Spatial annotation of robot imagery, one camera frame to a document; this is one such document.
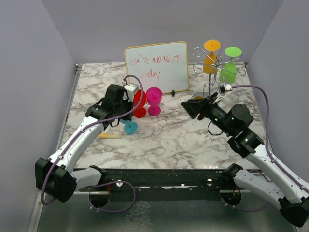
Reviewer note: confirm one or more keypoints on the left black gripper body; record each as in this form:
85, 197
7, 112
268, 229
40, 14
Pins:
125, 107

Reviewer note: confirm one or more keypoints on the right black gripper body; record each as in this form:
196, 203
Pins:
213, 111

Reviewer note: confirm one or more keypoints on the red wine glass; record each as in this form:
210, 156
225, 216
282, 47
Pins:
140, 111

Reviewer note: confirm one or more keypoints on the blue wine glass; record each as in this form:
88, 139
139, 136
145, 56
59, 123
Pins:
130, 127

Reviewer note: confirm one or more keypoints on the pink wine glass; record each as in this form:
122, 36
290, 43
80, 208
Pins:
154, 98

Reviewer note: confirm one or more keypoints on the green wine glass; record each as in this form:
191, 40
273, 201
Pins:
229, 70

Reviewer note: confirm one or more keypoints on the yellow wine glass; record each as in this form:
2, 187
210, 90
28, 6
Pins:
211, 46

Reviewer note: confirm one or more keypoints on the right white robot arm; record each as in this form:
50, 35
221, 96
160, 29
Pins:
286, 191

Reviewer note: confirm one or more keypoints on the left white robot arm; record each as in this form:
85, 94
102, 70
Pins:
55, 175

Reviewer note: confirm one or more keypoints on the chrome wine glass rack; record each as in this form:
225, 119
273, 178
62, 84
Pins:
212, 79

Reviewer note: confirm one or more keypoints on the yellow framed whiteboard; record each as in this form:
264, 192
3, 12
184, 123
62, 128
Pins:
164, 65

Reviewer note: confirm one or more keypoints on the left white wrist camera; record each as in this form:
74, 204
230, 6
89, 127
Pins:
131, 89

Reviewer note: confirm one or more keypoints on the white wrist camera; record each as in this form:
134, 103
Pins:
224, 89
131, 89

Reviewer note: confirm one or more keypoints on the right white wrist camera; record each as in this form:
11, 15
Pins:
224, 89

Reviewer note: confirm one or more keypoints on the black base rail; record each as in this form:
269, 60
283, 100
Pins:
163, 184

